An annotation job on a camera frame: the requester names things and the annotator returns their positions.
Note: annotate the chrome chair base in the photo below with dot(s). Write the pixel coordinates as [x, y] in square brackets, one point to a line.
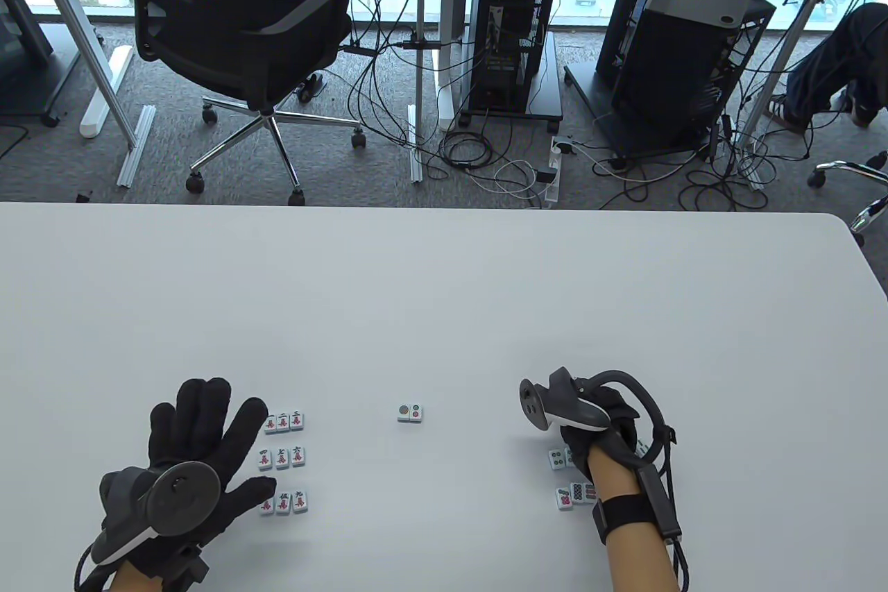
[850, 168]

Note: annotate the group of character mahjong tiles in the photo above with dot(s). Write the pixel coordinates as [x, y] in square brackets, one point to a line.
[283, 459]

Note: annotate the white power strip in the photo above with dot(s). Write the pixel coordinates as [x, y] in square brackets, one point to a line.
[553, 193]

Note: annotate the black hanging power strip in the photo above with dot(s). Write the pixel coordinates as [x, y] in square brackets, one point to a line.
[388, 45]

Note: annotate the black rolling cart base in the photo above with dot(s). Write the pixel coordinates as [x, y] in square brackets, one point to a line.
[544, 106]

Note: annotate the person's right forearm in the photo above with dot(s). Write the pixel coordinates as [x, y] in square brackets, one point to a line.
[638, 564]

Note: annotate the two-dot mahjong tile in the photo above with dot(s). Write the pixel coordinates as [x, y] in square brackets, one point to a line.
[411, 413]

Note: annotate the grey slanted workstation cart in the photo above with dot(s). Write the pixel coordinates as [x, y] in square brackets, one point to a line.
[694, 44]

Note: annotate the person's left thumb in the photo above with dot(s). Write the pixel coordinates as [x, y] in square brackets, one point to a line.
[253, 495]

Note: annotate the person's right hand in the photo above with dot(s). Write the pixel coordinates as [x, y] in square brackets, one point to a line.
[621, 422]

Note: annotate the person's left hand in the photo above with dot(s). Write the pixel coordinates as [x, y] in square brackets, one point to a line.
[208, 443]

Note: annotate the white desk foot bar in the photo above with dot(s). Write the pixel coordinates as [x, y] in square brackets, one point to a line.
[104, 92]

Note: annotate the aluminium profile rail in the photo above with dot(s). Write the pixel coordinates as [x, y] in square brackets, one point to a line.
[415, 144]
[137, 146]

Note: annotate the black computer tower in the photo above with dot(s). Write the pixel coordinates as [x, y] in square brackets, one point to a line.
[510, 16]

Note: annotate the grey glove-mounted controller with disc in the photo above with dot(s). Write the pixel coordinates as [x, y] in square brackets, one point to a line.
[182, 498]

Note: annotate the person's left forearm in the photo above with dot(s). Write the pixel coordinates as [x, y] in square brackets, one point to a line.
[135, 579]

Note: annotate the person's left middle finger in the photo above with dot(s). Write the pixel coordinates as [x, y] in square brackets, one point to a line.
[217, 418]

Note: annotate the person's right fingers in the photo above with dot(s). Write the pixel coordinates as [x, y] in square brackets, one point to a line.
[574, 446]

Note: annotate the black foot pedal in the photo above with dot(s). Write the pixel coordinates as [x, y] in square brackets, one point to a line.
[310, 87]

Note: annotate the person's left little finger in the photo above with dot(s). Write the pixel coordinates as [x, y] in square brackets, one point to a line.
[163, 432]

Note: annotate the dark grey rolling cabinet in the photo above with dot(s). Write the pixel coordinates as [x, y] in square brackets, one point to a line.
[31, 37]

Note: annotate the black mesh office chair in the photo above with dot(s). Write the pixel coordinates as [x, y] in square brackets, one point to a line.
[243, 30]

